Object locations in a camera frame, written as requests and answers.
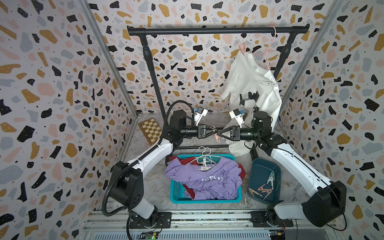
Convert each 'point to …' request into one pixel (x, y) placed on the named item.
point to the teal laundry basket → (178, 191)
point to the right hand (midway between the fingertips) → (220, 136)
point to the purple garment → (219, 179)
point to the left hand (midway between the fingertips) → (218, 132)
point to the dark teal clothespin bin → (264, 181)
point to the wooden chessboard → (151, 130)
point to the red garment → (178, 160)
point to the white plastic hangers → (205, 158)
